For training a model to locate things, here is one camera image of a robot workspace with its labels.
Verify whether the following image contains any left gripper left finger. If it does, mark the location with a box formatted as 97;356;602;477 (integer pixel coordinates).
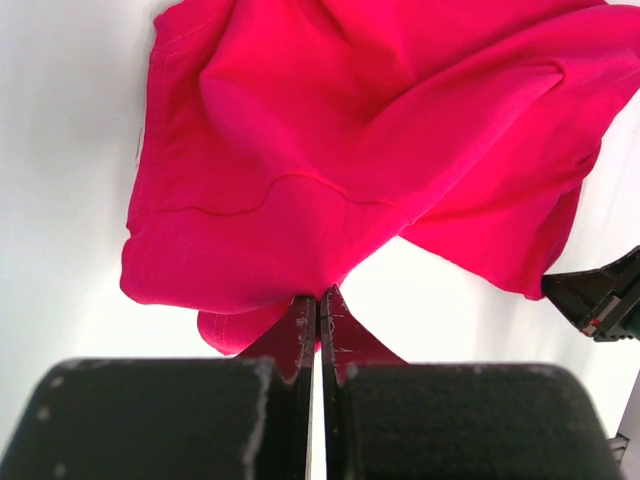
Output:
1;297;316;479

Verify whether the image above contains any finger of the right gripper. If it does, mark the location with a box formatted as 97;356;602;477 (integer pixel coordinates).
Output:
542;248;639;341

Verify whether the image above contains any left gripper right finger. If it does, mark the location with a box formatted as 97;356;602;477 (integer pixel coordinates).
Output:
319;288;622;479

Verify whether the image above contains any pink t shirt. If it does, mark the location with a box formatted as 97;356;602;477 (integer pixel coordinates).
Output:
120;1;639;354

